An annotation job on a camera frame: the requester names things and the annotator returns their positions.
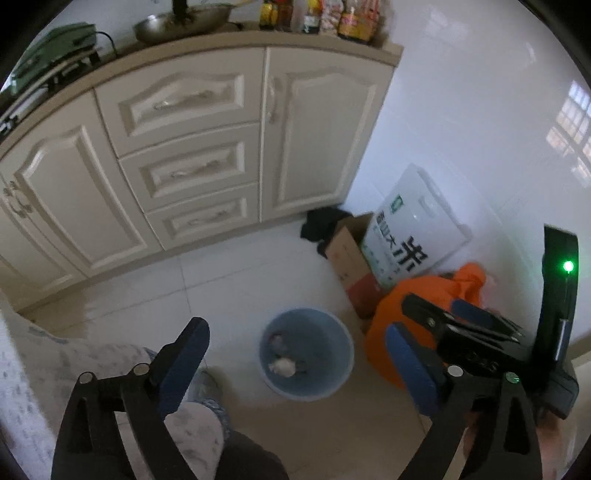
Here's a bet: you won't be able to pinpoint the white tissue ball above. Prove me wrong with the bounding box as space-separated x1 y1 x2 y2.
269 357 297 378

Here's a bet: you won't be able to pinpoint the blue trash bin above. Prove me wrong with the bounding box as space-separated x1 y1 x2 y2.
256 307 355 402

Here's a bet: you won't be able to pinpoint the person right hand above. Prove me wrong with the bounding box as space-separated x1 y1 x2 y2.
464 410 574 480

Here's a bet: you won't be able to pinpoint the orange plastic bag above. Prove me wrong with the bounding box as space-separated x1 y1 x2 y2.
363 261 488 391

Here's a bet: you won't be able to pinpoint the white rice bag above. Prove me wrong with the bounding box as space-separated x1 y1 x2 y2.
361 164 472 292

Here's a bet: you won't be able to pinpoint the person leg and slipper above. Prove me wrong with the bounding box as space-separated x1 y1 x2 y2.
164 369 288 480

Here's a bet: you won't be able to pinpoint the cardboard box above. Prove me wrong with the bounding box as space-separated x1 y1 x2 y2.
325 213 385 321

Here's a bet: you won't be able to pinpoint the black cloth on floor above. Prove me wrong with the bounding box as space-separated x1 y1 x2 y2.
300 207 352 258

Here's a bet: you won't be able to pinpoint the condiment bottles group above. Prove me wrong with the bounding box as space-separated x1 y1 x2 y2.
259 0 388 45

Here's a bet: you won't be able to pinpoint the lower cream cabinets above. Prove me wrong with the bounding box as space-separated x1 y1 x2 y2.
1 33 402 309

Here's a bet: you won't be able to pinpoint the black gas stove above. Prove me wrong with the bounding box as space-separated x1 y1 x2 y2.
1 50 101 140

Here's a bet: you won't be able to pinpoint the green electric cooker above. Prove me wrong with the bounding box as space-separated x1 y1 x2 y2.
9 22 97 95

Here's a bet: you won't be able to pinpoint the steel wok pan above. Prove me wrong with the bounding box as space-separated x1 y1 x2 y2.
133 1 235 45

